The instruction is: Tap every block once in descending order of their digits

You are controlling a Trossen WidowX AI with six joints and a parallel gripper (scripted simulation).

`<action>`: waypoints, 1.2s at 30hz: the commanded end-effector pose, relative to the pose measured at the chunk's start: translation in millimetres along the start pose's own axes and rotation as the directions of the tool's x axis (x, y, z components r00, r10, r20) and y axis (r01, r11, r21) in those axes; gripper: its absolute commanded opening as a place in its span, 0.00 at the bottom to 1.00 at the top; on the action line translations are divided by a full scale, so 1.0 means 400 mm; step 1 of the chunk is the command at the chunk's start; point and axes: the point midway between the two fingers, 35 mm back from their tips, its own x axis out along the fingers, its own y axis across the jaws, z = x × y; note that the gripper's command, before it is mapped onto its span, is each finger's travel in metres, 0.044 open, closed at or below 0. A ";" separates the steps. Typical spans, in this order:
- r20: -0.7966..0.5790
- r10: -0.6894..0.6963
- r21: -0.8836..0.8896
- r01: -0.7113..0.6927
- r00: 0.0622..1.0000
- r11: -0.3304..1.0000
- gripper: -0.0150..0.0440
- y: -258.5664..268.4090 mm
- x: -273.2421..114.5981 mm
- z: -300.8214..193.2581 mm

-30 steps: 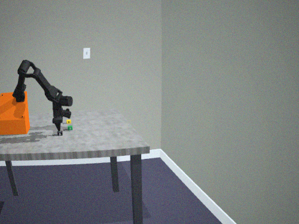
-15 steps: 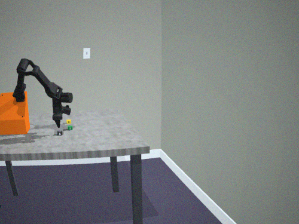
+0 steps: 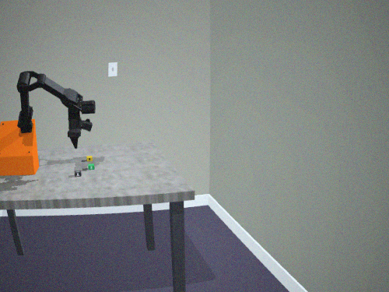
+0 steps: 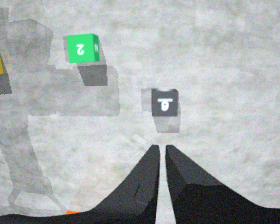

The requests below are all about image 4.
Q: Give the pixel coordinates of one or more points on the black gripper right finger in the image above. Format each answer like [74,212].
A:
[198,198]

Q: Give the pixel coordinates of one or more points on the dark grey block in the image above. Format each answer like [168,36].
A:
[165,102]

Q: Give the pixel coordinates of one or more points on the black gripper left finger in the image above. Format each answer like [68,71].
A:
[133,202]

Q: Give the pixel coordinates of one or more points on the green block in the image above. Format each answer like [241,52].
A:
[83,48]

